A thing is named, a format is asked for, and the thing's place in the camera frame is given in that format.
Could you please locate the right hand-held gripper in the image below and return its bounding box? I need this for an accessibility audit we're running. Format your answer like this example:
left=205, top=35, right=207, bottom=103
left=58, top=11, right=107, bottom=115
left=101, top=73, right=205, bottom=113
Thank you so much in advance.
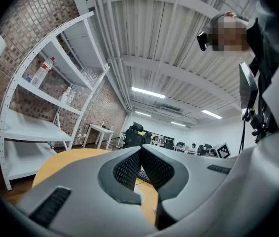
left=212, top=142, right=232, bottom=159

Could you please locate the ceiling air conditioner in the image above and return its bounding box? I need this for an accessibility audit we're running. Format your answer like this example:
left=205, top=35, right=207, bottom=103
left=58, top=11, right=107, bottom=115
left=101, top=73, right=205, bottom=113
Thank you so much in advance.
left=159, top=106, right=183, bottom=116

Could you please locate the large red-capped water bottle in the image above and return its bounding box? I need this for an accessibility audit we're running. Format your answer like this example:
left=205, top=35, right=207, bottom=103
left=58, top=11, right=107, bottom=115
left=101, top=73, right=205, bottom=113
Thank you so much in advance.
left=30, top=57, right=56, bottom=88

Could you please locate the black head camera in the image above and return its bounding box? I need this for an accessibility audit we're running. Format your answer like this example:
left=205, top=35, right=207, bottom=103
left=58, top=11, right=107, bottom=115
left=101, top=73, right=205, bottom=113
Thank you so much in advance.
left=196, top=31, right=210, bottom=52

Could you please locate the black keyboard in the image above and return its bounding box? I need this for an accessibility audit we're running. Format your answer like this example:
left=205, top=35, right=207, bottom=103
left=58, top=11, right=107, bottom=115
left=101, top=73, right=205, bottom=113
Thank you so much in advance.
left=137, top=168, right=153, bottom=184

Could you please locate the black chest rig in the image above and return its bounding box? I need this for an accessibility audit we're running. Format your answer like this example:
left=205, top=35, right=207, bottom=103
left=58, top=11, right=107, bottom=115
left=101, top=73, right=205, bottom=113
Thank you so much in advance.
left=238, top=61, right=279, bottom=143

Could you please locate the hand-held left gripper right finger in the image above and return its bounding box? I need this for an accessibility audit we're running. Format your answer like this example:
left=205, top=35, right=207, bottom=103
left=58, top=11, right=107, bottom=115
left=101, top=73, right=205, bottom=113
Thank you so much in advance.
left=141, top=144, right=238, bottom=231

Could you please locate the large black office chair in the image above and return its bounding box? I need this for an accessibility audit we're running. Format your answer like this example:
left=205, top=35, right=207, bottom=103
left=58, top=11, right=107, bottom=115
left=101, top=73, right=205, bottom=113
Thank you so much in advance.
left=124, top=121, right=153, bottom=148

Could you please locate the white square table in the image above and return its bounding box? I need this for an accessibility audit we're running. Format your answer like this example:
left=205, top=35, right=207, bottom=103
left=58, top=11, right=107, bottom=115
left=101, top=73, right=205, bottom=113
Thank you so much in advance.
left=83, top=123, right=115, bottom=150

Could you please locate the white metal shelf unit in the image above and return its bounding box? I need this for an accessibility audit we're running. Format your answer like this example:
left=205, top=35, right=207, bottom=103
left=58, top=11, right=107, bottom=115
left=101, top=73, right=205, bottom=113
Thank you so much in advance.
left=0, top=11, right=110, bottom=191

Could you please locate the small red-labelled bottle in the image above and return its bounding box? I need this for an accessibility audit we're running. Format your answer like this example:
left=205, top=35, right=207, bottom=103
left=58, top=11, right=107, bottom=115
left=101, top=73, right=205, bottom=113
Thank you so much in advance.
left=60, top=86, right=71, bottom=104

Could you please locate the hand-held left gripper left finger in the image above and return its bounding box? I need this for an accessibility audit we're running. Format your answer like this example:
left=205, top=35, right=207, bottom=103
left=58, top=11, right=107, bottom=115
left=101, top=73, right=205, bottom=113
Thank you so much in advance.
left=15, top=146, right=156, bottom=236

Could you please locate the person's head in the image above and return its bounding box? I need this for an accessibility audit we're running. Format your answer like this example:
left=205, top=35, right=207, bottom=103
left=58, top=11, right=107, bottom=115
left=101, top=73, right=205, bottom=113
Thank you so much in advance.
left=209, top=11, right=250, bottom=53

